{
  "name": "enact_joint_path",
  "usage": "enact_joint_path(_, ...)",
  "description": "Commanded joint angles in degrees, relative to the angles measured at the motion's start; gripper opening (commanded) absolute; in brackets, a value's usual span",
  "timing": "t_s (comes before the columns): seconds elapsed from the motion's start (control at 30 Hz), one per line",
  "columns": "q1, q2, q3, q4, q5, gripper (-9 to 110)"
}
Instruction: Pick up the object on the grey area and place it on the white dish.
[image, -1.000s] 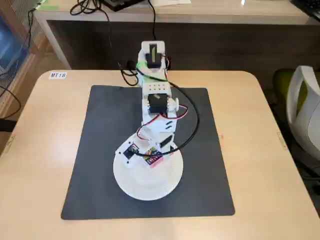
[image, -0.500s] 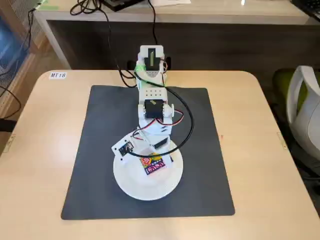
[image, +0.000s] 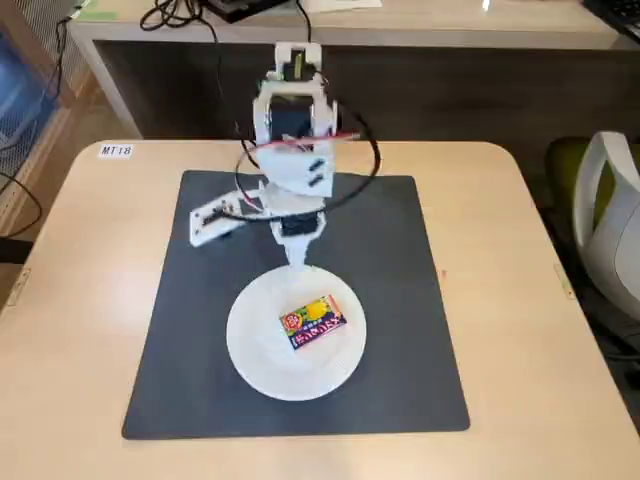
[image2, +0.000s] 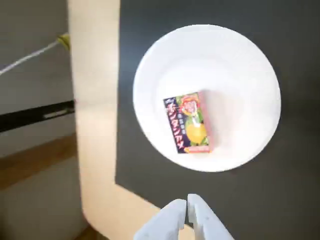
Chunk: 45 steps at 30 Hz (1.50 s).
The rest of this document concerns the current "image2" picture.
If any black bar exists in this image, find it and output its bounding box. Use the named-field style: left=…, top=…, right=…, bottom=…
left=0, top=99, right=76, bottom=133

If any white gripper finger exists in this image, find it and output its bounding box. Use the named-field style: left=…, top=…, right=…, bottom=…
left=134, top=198, right=188, bottom=240
left=187, top=193, right=235, bottom=240

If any yellow cable clip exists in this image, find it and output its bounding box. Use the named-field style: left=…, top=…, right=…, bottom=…
left=56, top=32, right=71, bottom=50

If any white round dish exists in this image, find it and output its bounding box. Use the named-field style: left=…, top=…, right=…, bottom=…
left=132, top=24, right=282, bottom=173

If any dark grey mat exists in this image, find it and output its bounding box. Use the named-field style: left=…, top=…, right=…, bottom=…
left=114, top=0, right=320, bottom=240

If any white cable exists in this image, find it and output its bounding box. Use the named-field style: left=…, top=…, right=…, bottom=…
left=0, top=41, right=61, bottom=77

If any purple Japanese candy box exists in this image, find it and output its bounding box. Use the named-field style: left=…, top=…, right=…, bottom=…
left=162, top=90, right=216, bottom=155

